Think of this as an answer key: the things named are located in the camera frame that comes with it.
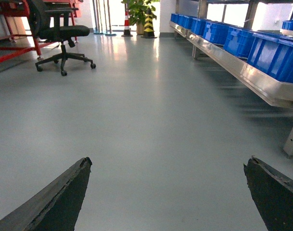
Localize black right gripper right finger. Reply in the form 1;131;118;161
243;156;293;231

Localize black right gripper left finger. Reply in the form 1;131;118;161
0;157;92;231

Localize blue plastic bin left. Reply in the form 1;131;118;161
247;33;293;83

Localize blue plastic bin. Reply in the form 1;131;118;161
223;26;263;59
247;33;293;83

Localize blue plastic bin right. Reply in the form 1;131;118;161
223;26;263;59

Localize black office chair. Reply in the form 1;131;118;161
27;0;96;76

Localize red white traffic cone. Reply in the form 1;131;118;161
121;10;133;37

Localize black yellow traffic cone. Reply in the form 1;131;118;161
141;8;156;39

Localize green potted plant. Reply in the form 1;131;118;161
121;0;160;35

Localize stainless steel rack frame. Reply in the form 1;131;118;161
169;0;293;156

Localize red metal workbench frame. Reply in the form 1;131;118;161
0;0;83;67

